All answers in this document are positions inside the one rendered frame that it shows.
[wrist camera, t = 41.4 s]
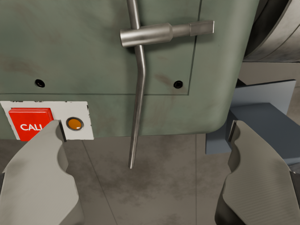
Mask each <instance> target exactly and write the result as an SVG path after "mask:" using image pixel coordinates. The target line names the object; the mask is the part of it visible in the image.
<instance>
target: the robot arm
mask: <svg viewBox="0 0 300 225"><path fill-rule="evenodd" d="M65 142H67V140H66V136H65V133H64V129H63V125H62V122H61V120H52V121H51V122H50V123H49V124H47V125H46V126H45V127H44V128H43V129H42V130H41V131H40V132H39V133H37V134H36V135H35V136H34V137H33V138H32V139H31V140H30V141H28V142H27V143H26V144H25V145H24V146H23V147H22V148H21V149H20V150H19V151H18V152H17V153H16V154H15V155H14V157H13V158H12V159H11V161H10V162H9V163H8V165H7V166H6V168H5V169H4V171H3V172H2V174H0V225H84V224H85V216H84V212H83V208H82V205H81V201H80V198H79V194H78V191H77V187H76V184H75V180H74V177H73V176H71V175H70V174H68V173H66V169H67V167H68V160H67V157H66V153H65V150H64V147H63V146H64V143H65ZM228 142H230V144H231V146H232V151H231V154H230V157H229V160H228V166H229V168H230V170H231V173H230V174H228V175H227V176H226V178H225V181H224V184H223V187H222V190H221V193H220V196H219V199H218V203H217V208H216V212H215V223H216V225H300V163H296V164H292V165H290V166H288V165H287V164H286V163H285V162H284V160H283V159H282V158H281V157H280V155H279V154H278V153H277V152H276V151H275V150H274V149H273V148H272V147H271V146H270V145H269V144H268V143H267V142H266V141H265V140H264V139H262V138H261V137H260V136H259V135H258V134H257V133H256V132H255V131H253V130H252V129H251V128H250V127H249V126H248V125H247V124H246V123H245V122H243V121H239V120H236V121H235V120H233V123H232V127H231V131H230V135H229V140H228Z"/></svg>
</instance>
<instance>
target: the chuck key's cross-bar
mask: <svg viewBox="0 0 300 225"><path fill-rule="evenodd" d="M126 1H127V6H128V12H129V19H130V25H131V29H134V30H137V29H139V28H140V27H141V25H140V18H139V11H138V3H137V0H126ZM134 49H135V55H136V61H137V69H138V75H137V88H136V96H135V105H134V113H133V125H132V134H131V143H130V151H129V163H128V167H129V168H131V169H132V168H134V164H135V157H136V150H137V143H138V133H139V126H140V119H141V112H142V103H143V96H144V89H145V82H146V60H145V54H144V47H143V46H142V45H138V46H134Z"/></svg>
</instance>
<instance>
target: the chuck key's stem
mask: <svg viewBox="0 0 300 225"><path fill-rule="evenodd" d="M213 31H214V21H212V20H205V21H197V22H190V23H188V24H181V25H173V26H171V25H170V24H169V23H162V24H156V25H147V26H141V27H140V28H139V29H137V30H134V29H131V28H127V29H121V30H120V31H119V36H120V42H121V46H122V47H123V48H127V47H134V46H138V45H142V46H143V45H150V44H156V43H163V42H170V41H171V39H172V38H177V37H183V36H196V35H203V34H209V33H213Z"/></svg>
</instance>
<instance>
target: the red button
mask: <svg viewBox="0 0 300 225"><path fill-rule="evenodd" d="M8 113H9V115H10V117H11V119H12V122H13V124H14V126H15V129H16V131H17V133H18V136H19V138H20V140H21V141H30V140H31V139H32V138H33V137H34V136H35V135H36V134H37V133H39V132H40V131H41V130H42V129H43V128H44V127H45V126H46V125H47V124H49V123H50V122H51V121H52V120H54V119H53V115H52V112H51V109H50V108H12V109H11V110H9V112H8Z"/></svg>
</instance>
